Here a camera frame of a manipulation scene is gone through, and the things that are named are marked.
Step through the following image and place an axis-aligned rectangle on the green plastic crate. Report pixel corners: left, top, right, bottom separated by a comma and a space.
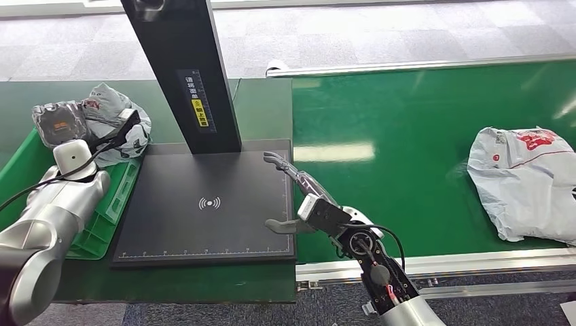
0, 128, 142, 261

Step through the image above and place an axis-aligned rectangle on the white sheet corner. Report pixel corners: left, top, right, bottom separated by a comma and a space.
560, 301, 576, 326

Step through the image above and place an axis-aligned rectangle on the low aluminium frame bar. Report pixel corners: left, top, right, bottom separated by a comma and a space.
417, 279, 576, 301

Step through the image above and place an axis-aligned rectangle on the black and yellow label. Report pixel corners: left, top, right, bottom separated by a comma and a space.
175, 68, 217, 135

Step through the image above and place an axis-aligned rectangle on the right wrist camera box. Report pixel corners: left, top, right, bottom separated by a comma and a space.
296, 193, 353, 238

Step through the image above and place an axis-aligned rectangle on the black weighing platform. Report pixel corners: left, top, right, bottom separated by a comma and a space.
110, 139, 298, 270

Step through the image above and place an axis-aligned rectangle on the thin aluminium conveyor rail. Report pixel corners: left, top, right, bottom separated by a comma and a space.
266, 52, 576, 78

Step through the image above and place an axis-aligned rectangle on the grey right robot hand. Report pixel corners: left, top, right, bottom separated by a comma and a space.
262, 151, 339, 236

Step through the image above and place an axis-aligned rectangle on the white package with red print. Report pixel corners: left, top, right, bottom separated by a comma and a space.
466, 126, 576, 247
79, 82, 153, 168

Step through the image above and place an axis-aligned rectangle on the green conveyor belt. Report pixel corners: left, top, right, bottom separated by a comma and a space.
291, 59, 576, 265

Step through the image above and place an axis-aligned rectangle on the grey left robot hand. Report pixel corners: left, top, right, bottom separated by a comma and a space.
31, 101, 94, 150

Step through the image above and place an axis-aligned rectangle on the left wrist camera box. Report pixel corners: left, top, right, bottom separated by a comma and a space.
113, 109, 142, 150

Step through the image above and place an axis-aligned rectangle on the black scale column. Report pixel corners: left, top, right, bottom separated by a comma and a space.
120, 0, 243, 156

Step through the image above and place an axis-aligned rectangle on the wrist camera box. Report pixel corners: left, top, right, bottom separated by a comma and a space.
296, 193, 353, 238
113, 109, 142, 150

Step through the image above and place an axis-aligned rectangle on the wide aluminium conveyor rail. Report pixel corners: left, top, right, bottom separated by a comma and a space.
295, 247, 576, 284

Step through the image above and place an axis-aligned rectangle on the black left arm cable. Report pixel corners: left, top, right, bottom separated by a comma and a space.
0, 134, 128, 213

